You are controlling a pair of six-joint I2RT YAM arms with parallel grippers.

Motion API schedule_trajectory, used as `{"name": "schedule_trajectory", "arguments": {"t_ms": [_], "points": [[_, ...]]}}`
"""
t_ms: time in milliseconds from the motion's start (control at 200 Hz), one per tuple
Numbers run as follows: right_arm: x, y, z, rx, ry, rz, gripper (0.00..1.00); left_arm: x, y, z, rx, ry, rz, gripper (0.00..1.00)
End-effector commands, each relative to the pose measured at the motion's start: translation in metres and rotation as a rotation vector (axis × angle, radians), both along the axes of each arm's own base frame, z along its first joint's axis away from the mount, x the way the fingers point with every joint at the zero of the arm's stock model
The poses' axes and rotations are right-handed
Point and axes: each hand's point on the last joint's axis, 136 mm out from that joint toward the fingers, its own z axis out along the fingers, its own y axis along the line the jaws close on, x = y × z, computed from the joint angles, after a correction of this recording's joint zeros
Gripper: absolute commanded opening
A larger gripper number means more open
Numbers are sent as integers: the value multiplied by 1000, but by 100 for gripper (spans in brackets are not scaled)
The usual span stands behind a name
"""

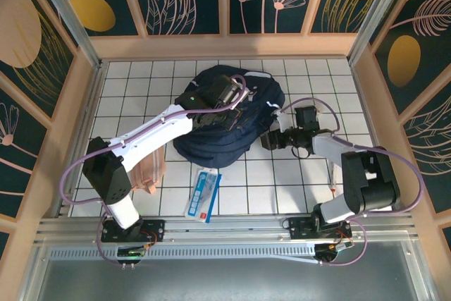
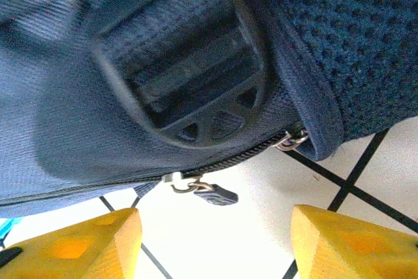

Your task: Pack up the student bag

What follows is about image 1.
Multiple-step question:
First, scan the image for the clear blue stationery pouch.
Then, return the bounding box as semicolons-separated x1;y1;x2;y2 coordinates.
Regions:
183;168;223;223

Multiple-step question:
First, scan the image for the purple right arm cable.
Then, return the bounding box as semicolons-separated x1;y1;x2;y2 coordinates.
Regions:
280;97;424;217

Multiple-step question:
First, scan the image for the navy blue student backpack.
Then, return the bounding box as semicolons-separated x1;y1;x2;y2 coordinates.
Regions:
172;64;286;168

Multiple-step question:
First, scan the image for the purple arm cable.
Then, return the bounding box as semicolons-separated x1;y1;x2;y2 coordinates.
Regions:
58;74;247;207
280;97;424;217

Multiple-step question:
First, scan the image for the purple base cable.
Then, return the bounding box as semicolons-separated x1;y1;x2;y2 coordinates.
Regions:
97;209;142;269
315;218;367;266

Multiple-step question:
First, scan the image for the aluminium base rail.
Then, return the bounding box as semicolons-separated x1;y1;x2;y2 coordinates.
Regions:
35;216;416;245

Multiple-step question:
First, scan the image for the aluminium frame post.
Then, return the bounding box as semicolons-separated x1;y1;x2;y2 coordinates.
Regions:
347;0;420;64
30;0;109;69

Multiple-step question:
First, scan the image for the aluminium table side rail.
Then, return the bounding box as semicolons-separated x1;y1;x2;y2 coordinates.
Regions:
17;63;110;301
350;61;438;301

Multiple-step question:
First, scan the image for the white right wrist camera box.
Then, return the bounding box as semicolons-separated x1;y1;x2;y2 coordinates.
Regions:
271;109;290;130

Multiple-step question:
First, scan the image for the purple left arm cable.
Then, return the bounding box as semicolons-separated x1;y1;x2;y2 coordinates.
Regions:
58;74;247;207

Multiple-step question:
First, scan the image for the slotted metal cable duct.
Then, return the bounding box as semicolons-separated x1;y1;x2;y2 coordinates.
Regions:
49;245;318;264

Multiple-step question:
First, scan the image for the black controller board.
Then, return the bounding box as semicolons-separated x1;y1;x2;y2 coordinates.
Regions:
118;244;147;259
315;240;353;262

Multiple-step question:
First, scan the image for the red white pen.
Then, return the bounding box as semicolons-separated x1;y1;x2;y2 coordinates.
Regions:
329;161;338;195

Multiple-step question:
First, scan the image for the grey metal sheet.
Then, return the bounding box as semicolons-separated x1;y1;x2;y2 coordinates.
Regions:
20;240;434;301

